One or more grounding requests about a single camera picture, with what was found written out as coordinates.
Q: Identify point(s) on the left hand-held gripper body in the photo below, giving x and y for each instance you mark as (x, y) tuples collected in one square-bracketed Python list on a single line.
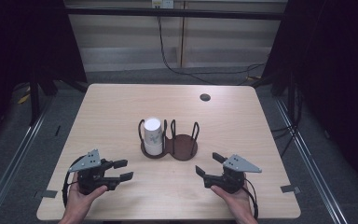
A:
[(87, 182)]

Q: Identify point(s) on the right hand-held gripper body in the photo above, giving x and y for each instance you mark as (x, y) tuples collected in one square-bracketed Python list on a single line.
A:
[(230, 182)]

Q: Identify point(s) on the printed white paper cup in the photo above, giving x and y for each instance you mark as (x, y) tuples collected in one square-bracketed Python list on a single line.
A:
[(152, 132)]

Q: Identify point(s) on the person's left hand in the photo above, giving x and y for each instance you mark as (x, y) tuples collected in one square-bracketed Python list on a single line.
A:
[(77, 202)]

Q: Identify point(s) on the person's right hand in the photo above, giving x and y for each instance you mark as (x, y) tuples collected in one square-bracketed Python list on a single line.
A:
[(239, 203)]

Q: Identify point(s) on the plain white paper cup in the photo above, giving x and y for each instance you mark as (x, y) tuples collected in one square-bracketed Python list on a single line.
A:
[(154, 150)]

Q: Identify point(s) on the grey tape strip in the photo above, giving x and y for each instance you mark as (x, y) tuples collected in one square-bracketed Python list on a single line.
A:
[(290, 188), (46, 193)]

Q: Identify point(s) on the round black table grommet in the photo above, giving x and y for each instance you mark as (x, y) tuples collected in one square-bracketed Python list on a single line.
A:
[(205, 97)]

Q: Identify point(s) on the black metal stand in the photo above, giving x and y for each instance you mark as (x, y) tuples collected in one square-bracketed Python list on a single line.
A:
[(34, 99)]

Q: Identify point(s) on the black curtain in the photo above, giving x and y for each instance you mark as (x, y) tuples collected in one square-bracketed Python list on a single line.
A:
[(21, 40), (338, 77)]

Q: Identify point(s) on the black horizontal bar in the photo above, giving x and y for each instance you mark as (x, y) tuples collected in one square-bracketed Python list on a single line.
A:
[(174, 13)]

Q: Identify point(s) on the metal floor rail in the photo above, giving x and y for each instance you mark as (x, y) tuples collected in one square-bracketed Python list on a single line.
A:
[(310, 161), (11, 168)]

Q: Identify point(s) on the white wall outlet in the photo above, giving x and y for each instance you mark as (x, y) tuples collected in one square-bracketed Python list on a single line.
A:
[(163, 3)]

